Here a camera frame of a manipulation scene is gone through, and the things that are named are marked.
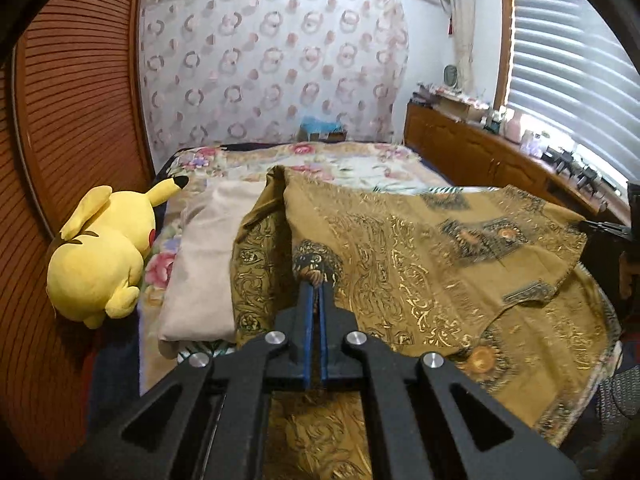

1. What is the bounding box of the grey striped window blind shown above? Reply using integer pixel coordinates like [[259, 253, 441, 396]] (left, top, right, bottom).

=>
[[510, 0, 640, 181]]

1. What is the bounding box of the long wooden cabinet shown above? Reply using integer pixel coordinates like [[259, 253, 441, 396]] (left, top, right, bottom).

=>
[[404, 100, 631, 226]]

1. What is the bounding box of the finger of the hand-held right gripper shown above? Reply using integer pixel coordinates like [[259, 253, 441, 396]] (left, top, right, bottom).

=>
[[582, 219, 632, 237]]

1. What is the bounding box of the sheer circle print curtain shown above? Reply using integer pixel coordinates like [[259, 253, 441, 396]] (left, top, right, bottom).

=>
[[140, 0, 411, 148]]

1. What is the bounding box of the wooden window frame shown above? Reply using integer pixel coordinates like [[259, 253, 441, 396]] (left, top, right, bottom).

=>
[[497, 0, 521, 111]]

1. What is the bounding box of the person's grey patterned clothing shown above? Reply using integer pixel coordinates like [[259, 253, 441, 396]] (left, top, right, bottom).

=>
[[595, 370, 640, 441]]

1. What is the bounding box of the yellow plush toy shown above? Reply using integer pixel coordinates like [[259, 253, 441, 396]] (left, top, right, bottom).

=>
[[46, 176, 190, 330]]

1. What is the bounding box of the golden brown patterned shirt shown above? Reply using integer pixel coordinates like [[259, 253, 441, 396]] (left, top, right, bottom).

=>
[[230, 165, 623, 480]]

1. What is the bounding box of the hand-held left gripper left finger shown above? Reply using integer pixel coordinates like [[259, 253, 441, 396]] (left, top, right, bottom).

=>
[[57, 280, 317, 480]]

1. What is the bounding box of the beige folded cloth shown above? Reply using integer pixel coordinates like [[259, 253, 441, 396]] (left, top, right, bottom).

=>
[[157, 180, 268, 358]]

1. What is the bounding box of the open cardboard box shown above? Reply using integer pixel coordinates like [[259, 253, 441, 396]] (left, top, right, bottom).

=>
[[437, 97, 476, 121]]

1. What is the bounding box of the wooden louvered wardrobe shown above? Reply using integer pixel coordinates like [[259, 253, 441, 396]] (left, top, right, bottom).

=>
[[0, 0, 156, 480]]

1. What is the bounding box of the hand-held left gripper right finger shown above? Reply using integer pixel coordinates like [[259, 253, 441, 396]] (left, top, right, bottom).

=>
[[316, 282, 583, 480]]

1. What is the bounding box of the tied floral drape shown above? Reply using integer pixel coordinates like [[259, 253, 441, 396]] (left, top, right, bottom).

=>
[[442, 0, 476, 96]]

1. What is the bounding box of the blue plastic bag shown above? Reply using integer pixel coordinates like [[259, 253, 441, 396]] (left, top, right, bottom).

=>
[[300, 116, 341, 133]]

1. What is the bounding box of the black handheld device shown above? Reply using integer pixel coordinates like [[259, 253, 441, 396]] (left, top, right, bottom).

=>
[[545, 147, 576, 176], [575, 165, 601, 193]]

